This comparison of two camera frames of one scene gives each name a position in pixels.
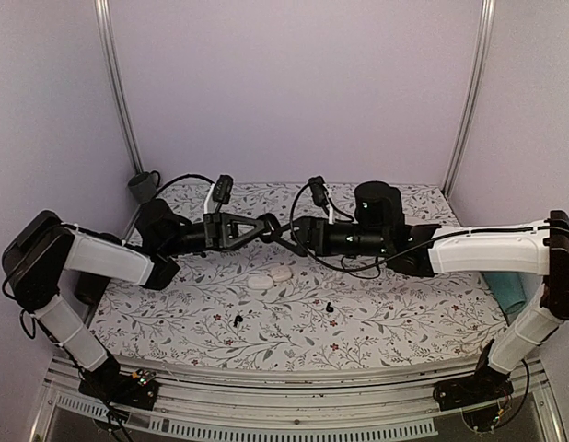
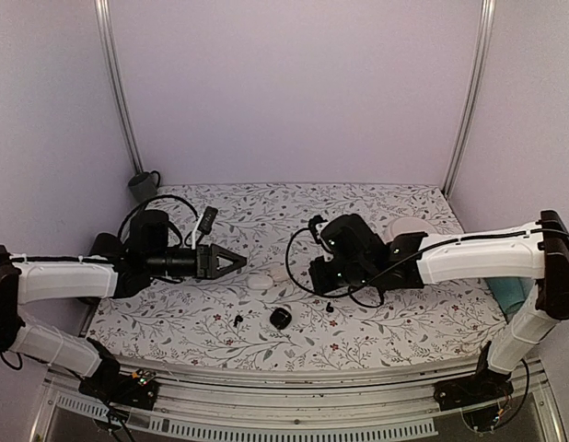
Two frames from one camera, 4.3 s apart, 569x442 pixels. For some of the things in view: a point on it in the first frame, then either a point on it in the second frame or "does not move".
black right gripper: x=307 y=226 -> x=320 y=284
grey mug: x=144 y=185 does not move
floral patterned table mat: x=262 y=309 does not move
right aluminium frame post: x=487 y=14 does not move
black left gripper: x=222 y=227 -> x=206 y=263
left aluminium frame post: x=103 y=13 does not move
